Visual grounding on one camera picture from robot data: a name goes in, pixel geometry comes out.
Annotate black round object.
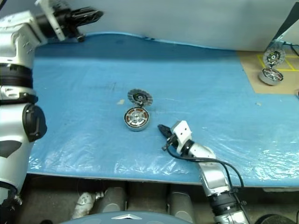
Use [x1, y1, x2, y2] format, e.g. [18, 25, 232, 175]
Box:
[254, 213, 292, 224]

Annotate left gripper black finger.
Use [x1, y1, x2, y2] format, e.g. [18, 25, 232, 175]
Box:
[70, 7, 101, 17]
[74, 13, 104, 24]

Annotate hinged finned grey motor lid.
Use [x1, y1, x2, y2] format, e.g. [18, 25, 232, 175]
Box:
[263, 45, 286, 69]
[127, 88, 154, 108]

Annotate silver spoked rotor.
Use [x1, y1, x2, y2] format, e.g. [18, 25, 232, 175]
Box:
[128, 111, 145, 126]

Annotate silver motor housing with rotor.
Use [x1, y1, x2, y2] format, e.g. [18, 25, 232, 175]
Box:
[258, 67, 285, 86]

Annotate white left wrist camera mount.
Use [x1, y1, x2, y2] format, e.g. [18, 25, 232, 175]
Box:
[34, 0, 66, 42]

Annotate brown cardboard sheet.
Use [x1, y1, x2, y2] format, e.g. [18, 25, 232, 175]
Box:
[237, 50, 299, 94]

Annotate silver motor housing copper windings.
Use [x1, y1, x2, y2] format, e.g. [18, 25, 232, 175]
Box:
[123, 106, 150, 132]

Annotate blue-grey robot torso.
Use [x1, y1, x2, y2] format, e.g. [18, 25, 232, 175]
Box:
[59, 211, 187, 224]

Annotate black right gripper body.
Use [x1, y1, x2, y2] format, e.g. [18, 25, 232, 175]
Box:
[162, 131, 180, 152]

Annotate grey rounded cylinder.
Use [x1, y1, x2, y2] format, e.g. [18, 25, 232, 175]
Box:
[94, 186, 128, 214]
[167, 191, 194, 224]

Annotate blue plastic table cover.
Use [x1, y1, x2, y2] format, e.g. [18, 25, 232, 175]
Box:
[27, 31, 299, 187]

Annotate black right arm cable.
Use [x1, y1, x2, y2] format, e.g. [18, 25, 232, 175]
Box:
[166, 146, 245, 189]

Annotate black slanted stand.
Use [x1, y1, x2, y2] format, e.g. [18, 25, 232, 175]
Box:
[272, 0, 299, 43]

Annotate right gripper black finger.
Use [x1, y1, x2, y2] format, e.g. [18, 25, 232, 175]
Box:
[157, 126, 170, 141]
[158, 124, 174, 136]

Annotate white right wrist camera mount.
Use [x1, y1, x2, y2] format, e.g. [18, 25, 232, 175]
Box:
[171, 120, 193, 155]

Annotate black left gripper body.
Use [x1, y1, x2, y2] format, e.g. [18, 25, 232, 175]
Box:
[55, 8, 86, 43]

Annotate silver white rounded part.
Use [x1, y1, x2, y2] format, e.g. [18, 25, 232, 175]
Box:
[71, 191, 104, 220]

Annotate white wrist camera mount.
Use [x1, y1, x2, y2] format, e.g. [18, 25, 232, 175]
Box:
[171, 120, 193, 155]
[34, 0, 66, 42]

